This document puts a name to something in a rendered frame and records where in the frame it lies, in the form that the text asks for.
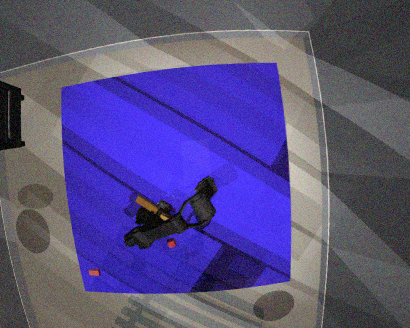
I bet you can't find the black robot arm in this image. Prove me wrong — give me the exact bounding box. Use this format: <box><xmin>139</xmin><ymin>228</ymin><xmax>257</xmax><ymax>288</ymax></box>
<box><xmin>124</xmin><ymin>176</ymin><xmax>218</xmax><ymax>249</ymax></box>

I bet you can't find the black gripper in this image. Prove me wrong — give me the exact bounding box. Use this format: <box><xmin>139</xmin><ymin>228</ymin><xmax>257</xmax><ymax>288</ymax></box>
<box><xmin>148</xmin><ymin>199</ymin><xmax>173</xmax><ymax>224</ymax></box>

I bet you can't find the orange bar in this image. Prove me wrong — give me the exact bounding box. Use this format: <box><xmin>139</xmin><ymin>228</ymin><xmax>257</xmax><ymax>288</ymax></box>
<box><xmin>135</xmin><ymin>196</ymin><xmax>172</xmax><ymax>220</ymax></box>

